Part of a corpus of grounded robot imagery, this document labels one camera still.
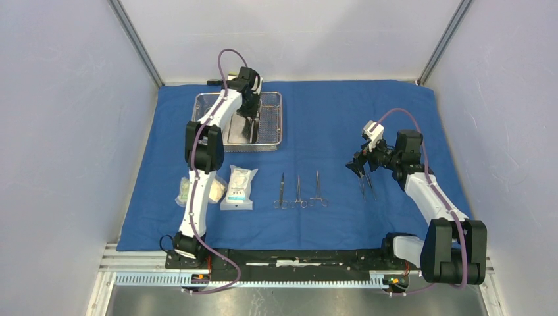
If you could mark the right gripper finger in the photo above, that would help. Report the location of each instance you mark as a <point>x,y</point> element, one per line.
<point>361,156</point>
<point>357,166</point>

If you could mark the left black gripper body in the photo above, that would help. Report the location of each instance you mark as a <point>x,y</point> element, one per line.
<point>249,108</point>

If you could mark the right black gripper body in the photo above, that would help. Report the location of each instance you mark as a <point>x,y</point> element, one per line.
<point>381,156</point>

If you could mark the steel toothed tissue forceps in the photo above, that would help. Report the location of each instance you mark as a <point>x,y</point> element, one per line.
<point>370,184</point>

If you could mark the metal mesh tray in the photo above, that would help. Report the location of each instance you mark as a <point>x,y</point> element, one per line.
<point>270,127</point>

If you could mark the steel hemostat forceps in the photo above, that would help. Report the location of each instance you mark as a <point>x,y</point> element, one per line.
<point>318,198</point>

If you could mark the steel ring-handled forceps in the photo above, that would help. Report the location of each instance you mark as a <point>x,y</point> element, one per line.
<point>298,197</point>

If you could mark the steel surgical scissors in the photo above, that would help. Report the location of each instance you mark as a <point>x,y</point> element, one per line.
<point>281,203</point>

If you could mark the white sterile packet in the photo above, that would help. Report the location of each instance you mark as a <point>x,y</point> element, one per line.
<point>238,192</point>

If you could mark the green sterile packet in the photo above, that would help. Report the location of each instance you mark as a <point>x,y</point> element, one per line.
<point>183,192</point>

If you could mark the beige gauze packet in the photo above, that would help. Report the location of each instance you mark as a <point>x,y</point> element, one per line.
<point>218,189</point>

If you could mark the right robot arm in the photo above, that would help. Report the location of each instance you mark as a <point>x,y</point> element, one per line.
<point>455,246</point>

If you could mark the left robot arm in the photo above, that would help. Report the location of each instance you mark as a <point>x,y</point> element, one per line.
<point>204,154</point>

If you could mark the steel needle holder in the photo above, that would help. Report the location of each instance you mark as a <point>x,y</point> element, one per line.
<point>250,129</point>

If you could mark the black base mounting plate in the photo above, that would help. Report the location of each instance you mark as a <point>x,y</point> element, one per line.
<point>291,265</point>

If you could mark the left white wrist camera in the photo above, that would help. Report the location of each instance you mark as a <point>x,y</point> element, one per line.
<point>259,85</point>

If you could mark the slotted cable duct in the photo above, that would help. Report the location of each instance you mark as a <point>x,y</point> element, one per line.
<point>190,280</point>

